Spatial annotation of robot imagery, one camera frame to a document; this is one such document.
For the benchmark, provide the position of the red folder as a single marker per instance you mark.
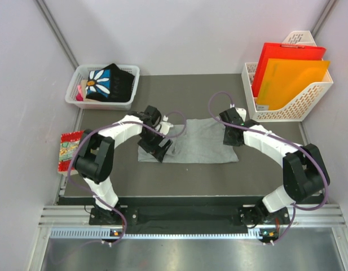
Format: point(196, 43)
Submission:
point(281, 56)

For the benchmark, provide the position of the pink beige folded cloths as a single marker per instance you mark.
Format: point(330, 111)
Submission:
point(81, 88)

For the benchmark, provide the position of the white plastic basket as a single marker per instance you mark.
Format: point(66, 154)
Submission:
point(82, 73)

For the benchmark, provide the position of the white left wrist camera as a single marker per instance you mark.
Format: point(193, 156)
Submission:
point(164, 126)

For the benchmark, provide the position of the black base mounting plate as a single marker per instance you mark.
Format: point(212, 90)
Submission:
point(197, 214)

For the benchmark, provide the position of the white file organizer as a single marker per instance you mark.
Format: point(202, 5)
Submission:
point(300, 106)

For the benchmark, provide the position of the black daisy print t shirt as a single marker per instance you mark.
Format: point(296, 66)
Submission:
point(109, 84)

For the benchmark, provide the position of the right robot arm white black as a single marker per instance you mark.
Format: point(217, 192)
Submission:
point(304, 172)

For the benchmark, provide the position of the red green patterned book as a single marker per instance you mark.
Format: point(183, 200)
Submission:
point(68, 145)

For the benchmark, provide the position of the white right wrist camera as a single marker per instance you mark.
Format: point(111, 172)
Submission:
point(242, 113)

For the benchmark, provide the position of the grey t shirt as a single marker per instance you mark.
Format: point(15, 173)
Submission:
point(200, 143)

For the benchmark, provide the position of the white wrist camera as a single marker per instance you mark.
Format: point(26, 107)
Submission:
point(242, 113)
point(164, 126)

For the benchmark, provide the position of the orange folder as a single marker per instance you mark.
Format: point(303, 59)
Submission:
point(282, 86)

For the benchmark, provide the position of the grey slotted cable duct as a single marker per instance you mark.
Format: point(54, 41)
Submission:
point(109, 233)

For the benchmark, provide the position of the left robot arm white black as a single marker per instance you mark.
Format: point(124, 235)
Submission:
point(94, 160)

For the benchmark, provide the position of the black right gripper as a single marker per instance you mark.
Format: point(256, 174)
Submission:
point(228, 141)

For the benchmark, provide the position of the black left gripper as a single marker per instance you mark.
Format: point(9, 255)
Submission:
point(158, 152)

